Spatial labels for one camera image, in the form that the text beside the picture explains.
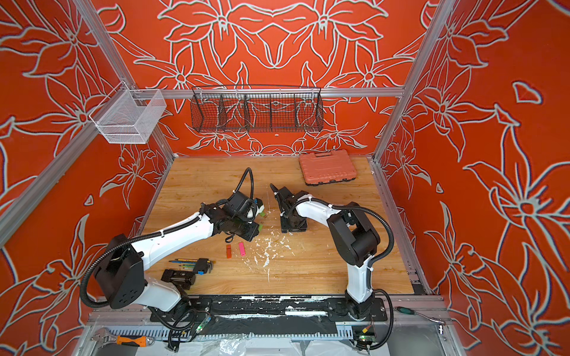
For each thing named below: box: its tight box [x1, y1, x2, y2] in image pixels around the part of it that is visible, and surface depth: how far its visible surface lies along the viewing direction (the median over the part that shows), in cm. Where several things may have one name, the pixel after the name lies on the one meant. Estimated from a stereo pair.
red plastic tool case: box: [298, 149, 357, 186], surface depth 112 cm
